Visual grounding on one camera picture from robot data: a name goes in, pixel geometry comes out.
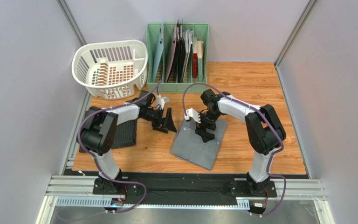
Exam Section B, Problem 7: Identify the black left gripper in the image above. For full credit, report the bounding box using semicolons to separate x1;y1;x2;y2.
142;107;177;133

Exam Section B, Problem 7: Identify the grey long sleeve shirt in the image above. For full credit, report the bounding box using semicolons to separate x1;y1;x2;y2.
170;119;228;171

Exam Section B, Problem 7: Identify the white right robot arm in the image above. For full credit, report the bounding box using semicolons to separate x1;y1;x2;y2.
185;89;286;184

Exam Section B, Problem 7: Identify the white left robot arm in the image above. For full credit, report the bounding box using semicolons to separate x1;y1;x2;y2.
77;91;177;183

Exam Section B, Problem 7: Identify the dark striped folded shirt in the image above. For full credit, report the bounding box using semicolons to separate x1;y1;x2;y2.
78;119;138;154

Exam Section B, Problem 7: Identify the red book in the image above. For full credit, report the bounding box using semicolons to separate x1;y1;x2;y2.
192;36;198;79

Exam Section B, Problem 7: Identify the pink grey clipboard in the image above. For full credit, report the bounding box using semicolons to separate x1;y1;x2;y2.
165;20;179;83

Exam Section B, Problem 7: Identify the green file organizer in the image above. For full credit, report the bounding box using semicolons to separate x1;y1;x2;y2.
146;22;209;93

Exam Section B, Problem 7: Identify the light blue clipboard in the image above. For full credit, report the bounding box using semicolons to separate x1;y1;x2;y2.
152;23;164;82

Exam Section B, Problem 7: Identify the black folder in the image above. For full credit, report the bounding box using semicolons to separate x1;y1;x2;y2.
177;20;186;83

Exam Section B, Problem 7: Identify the white plastic laundry basket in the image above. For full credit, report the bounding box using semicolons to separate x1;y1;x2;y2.
71;40;148;100

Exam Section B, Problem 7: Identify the teal book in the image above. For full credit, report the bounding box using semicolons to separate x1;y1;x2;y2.
196;40;204;82

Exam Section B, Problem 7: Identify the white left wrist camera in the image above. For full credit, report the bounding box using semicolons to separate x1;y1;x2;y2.
156;95;170;110

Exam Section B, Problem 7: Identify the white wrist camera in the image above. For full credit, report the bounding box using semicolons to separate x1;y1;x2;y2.
156;95;170;110
184;108;201;123

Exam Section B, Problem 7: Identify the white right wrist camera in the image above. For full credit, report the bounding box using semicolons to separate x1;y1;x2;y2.
184;108;201;123

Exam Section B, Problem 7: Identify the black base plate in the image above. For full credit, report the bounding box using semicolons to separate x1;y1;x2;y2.
63;169;309;206

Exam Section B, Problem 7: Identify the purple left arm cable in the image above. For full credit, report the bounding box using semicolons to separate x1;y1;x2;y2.
76;79;162;215

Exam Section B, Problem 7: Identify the white slotted cable duct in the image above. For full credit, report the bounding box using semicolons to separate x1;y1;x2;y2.
55;196;250;210

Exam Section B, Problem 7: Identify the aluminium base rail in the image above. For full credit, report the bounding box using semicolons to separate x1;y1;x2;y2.
46;175;327;201

